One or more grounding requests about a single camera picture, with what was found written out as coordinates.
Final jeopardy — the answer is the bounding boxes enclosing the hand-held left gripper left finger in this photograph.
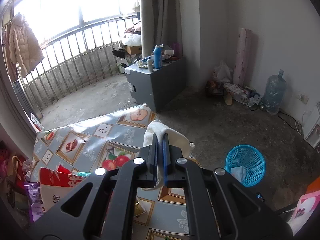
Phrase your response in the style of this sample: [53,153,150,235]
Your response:
[25,133,163,240]

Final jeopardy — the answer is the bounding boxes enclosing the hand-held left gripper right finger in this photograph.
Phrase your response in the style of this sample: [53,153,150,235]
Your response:
[162,133,293,240]

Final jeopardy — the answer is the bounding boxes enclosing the white cloth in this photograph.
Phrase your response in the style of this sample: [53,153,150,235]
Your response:
[143,119,195,193]

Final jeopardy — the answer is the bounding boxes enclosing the blue mesh waste basket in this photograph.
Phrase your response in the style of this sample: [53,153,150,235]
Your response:
[224,144,266,187]

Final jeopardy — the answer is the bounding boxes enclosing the fruit print tablecloth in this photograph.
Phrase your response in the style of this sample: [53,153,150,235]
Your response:
[31,104,208,240]

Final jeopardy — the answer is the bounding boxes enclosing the grey cabinet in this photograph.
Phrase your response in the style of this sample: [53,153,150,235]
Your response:
[124,56,187,112]

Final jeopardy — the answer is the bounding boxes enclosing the white crumpled tissue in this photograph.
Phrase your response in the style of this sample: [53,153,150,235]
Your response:
[231,166,247,183]

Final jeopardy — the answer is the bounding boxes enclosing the brown cardboard box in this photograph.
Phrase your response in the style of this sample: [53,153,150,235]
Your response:
[205,80,225,96]

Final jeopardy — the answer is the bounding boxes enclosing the blue spray bottle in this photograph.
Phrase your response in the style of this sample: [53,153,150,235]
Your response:
[153,45,163,69]

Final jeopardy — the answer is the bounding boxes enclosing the white plastic bag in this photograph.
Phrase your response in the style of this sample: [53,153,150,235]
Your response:
[212,60,233,83]

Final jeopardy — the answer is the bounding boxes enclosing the red snack packet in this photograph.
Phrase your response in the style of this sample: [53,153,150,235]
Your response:
[39,165,88,213]

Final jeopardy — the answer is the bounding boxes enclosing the pink rolled mat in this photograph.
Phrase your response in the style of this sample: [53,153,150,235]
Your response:
[233,28,253,87]

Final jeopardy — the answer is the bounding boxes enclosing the large clear water jug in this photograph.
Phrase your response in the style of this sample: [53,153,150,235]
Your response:
[261,69,286,116]

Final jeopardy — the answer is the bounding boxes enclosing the purple snack packet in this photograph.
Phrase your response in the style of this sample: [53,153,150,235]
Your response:
[24,182,46,223]

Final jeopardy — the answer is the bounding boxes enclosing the metal balcony railing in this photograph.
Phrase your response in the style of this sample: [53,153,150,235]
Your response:
[12,15,140,110]

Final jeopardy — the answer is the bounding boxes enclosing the grey curtain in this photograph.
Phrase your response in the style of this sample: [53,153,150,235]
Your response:
[139,0,187,58]

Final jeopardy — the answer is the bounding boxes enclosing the white appliance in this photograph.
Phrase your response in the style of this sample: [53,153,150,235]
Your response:
[303,104,320,153]

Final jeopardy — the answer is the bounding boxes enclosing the pink box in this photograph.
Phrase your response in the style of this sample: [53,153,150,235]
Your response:
[287,191,320,236]

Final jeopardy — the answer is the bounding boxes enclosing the beige puffer jacket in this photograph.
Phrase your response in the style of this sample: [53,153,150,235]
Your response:
[5,12,45,78]

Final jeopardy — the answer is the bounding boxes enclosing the black cable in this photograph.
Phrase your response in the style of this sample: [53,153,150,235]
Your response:
[277,109,304,131]

